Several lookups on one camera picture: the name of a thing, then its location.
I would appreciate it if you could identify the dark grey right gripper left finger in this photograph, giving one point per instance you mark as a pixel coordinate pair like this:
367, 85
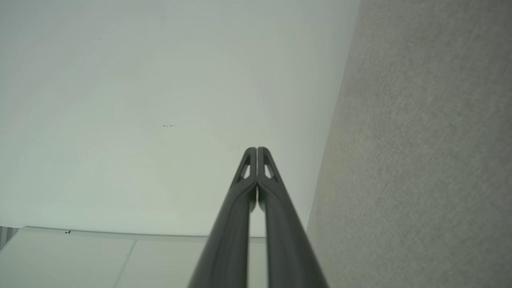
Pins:
230, 240

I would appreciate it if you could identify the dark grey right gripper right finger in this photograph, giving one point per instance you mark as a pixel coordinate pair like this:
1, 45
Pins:
286, 240

